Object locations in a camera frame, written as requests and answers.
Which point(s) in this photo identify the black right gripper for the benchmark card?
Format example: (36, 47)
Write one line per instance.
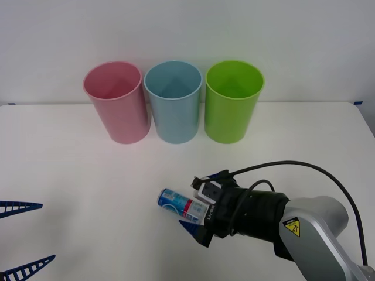
(218, 218)

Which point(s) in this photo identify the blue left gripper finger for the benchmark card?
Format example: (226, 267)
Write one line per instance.
(44, 260)
(32, 206)

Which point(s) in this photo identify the blue and white drink can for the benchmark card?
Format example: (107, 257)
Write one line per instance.
(175, 202)

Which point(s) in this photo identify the silver and black right arm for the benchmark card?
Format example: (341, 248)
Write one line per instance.
(316, 219)

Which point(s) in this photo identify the green plastic bin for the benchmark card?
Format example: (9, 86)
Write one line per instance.
(228, 120)

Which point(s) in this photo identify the pink plastic bin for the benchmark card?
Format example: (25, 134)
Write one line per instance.
(123, 117)

